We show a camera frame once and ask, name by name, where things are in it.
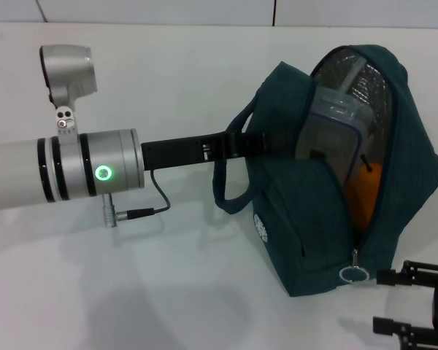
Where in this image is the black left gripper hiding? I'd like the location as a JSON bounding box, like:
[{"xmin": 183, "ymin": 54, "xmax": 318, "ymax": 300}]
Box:
[{"xmin": 141, "ymin": 131, "xmax": 291, "ymax": 171}]

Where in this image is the dark teal insulated lunch bag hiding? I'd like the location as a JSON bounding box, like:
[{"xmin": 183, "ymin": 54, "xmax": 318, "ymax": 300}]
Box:
[{"xmin": 212, "ymin": 44, "xmax": 438, "ymax": 299}]

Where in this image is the left arm grey cable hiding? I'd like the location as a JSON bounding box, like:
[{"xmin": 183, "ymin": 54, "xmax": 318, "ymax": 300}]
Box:
[{"xmin": 101, "ymin": 168, "xmax": 172, "ymax": 228}]

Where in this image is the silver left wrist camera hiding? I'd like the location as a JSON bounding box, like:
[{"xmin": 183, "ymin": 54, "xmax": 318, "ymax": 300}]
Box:
[{"xmin": 39, "ymin": 44, "xmax": 99, "ymax": 145}]

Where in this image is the orange yellow pear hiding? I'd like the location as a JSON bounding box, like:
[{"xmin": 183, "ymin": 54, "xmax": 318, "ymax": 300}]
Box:
[{"xmin": 345, "ymin": 155, "xmax": 384, "ymax": 229}]

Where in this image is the clear plastic blue-rimmed food container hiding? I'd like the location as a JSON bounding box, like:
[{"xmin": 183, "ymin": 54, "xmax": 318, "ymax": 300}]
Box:
[{"xmin": 299, "ymin": 61, "xmax": 374, "ymax": 183}]

